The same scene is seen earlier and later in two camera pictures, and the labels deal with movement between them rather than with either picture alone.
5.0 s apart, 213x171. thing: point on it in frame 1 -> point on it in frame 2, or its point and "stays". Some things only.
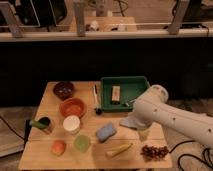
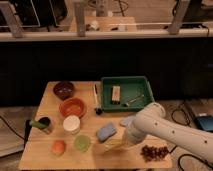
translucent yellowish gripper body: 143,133 -> 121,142
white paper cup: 72,124 stays
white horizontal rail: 105,35 stays
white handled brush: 98,109 stays
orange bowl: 73,107 stays
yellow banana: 118,150 -> 115,142
